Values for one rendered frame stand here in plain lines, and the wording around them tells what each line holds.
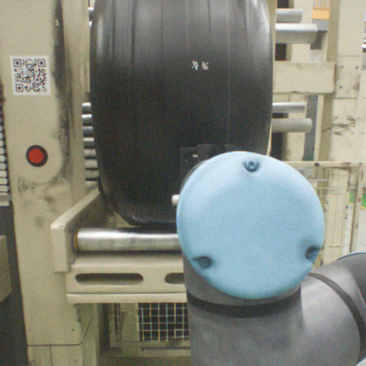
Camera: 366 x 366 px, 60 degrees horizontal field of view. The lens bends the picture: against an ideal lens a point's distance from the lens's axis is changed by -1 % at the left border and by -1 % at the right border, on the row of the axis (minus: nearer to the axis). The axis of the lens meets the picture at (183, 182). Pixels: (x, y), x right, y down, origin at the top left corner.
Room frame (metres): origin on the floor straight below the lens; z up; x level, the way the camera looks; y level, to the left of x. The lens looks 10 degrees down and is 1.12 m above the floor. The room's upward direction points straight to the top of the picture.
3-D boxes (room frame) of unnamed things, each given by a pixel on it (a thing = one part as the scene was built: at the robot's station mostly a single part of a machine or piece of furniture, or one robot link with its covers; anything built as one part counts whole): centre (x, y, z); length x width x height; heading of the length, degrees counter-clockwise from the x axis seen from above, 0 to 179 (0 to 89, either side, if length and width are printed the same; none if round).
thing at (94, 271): (0.61, 0.05, 0.84); 0.36 x 0.09 x 0.06; 91
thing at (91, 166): (1.12, 0.28, 1.05); 0.20 x 0.15 x 0.30; 91
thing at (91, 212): (0.74, 0.23, 0.90); 0.40 x 0.03 x 0.10; 1
